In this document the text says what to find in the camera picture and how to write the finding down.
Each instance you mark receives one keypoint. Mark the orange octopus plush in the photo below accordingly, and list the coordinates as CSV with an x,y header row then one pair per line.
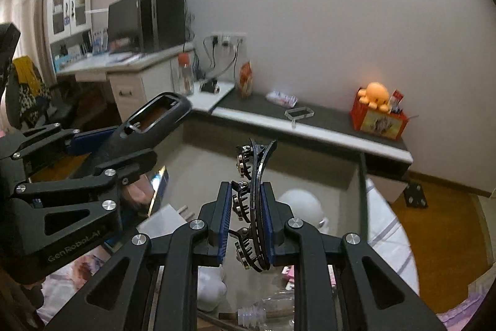
x,y
374,94

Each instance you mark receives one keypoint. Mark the striped white bedsheet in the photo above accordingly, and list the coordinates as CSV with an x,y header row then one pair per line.
x,y
391,238

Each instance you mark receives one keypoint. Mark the grey cardboard box dark rim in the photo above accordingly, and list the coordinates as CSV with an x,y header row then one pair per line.
x,y
310,168

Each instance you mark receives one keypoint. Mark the black office chair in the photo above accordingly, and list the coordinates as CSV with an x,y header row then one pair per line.
x,y
46,106

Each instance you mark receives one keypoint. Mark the white glass door cabinet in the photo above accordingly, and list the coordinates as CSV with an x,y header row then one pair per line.
x,y
69,9

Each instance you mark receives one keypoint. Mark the white plush lump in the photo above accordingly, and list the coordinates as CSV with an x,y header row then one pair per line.
x,y
211,288

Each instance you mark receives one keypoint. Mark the red snack packets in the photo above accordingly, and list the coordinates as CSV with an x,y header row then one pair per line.
x,y
397,100

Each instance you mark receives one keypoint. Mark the black rhinestone hair clip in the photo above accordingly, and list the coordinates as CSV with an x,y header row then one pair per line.
x,y
254,176

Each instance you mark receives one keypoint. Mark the pink floral printed blanket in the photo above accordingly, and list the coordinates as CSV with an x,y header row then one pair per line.
x,y
77,284

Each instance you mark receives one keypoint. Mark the black floor scale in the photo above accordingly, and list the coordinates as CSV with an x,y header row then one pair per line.
x,y
415,195

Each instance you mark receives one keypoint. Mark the purple white packet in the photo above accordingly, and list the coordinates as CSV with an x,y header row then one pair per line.
x,y
281,98

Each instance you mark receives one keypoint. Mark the orange snack bag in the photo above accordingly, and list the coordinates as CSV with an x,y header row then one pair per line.
x,y
245,81

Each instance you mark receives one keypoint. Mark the red printed storage box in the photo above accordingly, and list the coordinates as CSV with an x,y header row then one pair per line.
x,y
379,123

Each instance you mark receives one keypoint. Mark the white paper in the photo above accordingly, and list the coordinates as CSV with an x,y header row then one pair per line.
x,y
162,222

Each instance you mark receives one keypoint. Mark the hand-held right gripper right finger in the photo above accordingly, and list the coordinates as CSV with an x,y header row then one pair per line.
x,y
270,234

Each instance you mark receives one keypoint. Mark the black computer tower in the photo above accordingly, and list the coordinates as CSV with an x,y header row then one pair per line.
x,y
164,24

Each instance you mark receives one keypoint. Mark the clear bottle orange cap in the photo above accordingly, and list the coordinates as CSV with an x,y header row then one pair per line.
x,y
186,77

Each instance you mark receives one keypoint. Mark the black computer monitor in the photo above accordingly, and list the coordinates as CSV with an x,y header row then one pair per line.
x,y
124,22

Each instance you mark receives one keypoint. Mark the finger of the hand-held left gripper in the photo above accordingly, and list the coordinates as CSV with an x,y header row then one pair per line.
x,y
124,162
89,141

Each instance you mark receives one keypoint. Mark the yellow patterned cloth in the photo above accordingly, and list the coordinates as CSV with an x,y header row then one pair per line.
x,y
29,83

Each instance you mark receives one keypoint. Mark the small black charger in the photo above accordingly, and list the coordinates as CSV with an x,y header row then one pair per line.
x,y
209,86

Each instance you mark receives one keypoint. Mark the white round foam head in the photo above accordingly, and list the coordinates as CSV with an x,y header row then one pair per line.
x,y
302,209

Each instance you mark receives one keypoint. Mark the clear plastic bottle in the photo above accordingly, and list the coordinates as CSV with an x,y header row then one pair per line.
x,y
271,309

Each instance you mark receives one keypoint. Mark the white computer desk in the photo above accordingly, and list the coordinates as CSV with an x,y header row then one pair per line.
x,y
135,83

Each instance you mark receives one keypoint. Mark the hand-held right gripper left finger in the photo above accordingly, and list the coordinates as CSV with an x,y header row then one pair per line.
x,y
226,230

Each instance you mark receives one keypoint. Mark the blue white carton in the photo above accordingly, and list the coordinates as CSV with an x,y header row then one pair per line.
x,y
100,42

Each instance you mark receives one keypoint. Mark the low grey top bench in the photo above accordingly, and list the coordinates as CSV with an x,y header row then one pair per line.
x,y
329,125

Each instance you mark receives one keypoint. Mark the white wall outlet strip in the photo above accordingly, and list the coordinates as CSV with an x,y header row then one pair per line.
x,y
228,39

